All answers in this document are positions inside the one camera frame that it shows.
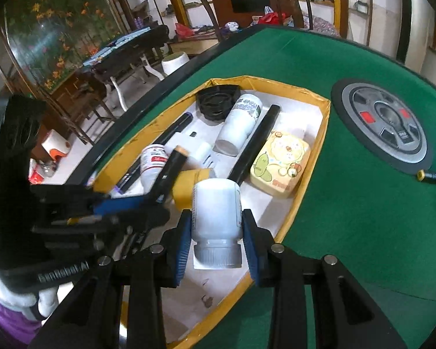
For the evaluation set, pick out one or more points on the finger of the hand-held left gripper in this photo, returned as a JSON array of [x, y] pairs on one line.
[[120, 205], [138, 221]]

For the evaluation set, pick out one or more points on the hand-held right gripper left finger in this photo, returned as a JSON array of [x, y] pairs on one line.
[[181, 251]]

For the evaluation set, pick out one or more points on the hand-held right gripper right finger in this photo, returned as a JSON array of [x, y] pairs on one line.
[[250, 252]]

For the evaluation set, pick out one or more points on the small white bottle red label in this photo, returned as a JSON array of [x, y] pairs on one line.
[[152, 161]]

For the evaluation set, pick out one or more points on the plain white plastic bottle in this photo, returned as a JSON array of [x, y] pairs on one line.
[[216, 207]]

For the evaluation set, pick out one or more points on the yellow tape roll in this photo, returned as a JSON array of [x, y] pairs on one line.
[[185, 189]]

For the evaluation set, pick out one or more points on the black marker with tan caps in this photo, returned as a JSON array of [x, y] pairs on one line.
[[169, 171]]

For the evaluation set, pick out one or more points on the black marker with purple end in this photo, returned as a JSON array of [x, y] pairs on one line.
[[167, 131]]

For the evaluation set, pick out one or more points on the yellow cartoon plastic box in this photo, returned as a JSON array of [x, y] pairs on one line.
[[279, 163]]

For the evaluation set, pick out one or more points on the white bottle with text label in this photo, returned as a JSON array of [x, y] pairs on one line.
[[189, 141]]

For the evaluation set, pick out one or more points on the yellow-rimmed white tray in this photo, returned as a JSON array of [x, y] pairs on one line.
[[309, 160]]

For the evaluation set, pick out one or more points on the plain black marker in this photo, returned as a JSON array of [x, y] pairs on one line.
[[258, 134]]

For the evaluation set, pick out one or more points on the white bottle with green label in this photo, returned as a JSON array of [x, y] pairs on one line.
[[239, 123]]

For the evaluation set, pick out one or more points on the black tape roll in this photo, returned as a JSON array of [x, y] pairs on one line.
[[218, 101]]

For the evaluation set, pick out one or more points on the black marker with yellow end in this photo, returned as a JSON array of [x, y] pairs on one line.
[[434, 177]]

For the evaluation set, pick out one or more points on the person's left hand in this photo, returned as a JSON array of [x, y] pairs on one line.
[[11, 296]]

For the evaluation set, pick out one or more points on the small clear bottle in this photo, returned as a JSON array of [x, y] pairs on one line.
[[40, 172]]

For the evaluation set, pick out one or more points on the orange and white appliance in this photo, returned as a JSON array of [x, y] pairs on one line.
[[56, 147]]

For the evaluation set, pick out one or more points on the dark wooden chair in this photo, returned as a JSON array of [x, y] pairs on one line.
[[83, 94], [210, 11], [294, 7]]

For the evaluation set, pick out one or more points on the white bucket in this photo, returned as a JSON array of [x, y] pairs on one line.
[[174, 63]]

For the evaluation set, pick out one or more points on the black folding table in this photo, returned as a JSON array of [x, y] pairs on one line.
[[130, 51]]

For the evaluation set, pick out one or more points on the flower painting panel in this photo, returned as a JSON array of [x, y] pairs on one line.
[[58, 25]]

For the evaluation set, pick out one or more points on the round grey table control panel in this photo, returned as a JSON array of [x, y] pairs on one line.
[[385, 131]]

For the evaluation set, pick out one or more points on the red plastic bag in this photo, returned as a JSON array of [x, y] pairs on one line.
[[272, 18], [184, 29]]

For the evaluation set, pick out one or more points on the brown television cabinet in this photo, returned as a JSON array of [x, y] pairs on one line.
[[221, 7]]

